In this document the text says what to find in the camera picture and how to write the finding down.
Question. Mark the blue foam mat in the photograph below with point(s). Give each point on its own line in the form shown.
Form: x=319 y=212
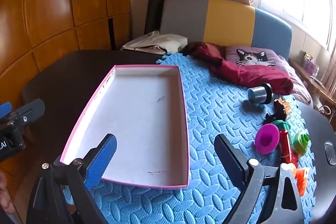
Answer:
x=210 y=108

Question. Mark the black rolled mat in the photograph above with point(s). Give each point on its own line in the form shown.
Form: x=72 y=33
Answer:
x=155 y=8

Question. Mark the clear cup with black lid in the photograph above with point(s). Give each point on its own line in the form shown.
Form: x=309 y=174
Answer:
x=257 y=94

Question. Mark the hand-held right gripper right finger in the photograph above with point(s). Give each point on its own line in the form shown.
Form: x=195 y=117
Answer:
x=227 y=154

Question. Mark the green plastic spool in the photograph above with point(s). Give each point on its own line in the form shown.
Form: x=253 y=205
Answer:
x=282 y=124

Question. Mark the pink-edged white box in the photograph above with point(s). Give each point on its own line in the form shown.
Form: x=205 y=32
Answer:
x=136 y=121

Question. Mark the black padded table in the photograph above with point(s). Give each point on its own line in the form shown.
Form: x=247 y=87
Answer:
x=65 y=82

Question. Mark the beige tote bag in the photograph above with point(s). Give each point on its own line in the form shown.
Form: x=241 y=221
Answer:
x=157 y=43

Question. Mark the purple box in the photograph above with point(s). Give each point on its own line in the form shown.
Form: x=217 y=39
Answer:
x=311 y=64

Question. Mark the wooden wardrobe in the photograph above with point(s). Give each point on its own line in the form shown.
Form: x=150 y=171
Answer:
x=52 y=3

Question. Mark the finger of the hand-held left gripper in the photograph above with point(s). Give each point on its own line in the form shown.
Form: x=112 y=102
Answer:
x=31 y=108
x=4 y=109

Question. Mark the purple cat pillow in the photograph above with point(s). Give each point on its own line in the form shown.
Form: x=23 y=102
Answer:
x=252 y=56

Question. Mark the brown hair brush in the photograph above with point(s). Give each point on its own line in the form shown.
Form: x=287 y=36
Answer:
x=278 y=111

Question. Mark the grey yellow blue headboard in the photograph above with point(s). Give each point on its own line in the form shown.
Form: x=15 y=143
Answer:
x=231 y=22

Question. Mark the purple plastic toy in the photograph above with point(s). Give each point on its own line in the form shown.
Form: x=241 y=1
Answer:
x=265 y=138

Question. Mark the red cylinder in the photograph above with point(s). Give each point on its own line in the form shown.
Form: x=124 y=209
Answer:
x=286 y=148

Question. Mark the pink quilt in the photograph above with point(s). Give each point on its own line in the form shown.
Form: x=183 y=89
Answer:
x=296 y=82

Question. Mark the orange plastic clip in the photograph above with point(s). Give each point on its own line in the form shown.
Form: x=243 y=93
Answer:
x=302 y=179

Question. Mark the wooden side table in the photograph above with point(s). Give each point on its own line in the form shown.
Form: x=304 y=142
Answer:
x=307 y=77

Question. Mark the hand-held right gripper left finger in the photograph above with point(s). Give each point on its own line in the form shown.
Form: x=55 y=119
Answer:
x=102 y=158

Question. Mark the maroon cloth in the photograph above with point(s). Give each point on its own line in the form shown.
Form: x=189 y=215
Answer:
x=249 y=74

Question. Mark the green and white device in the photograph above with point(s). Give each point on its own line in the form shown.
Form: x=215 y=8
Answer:
x=302 y=142

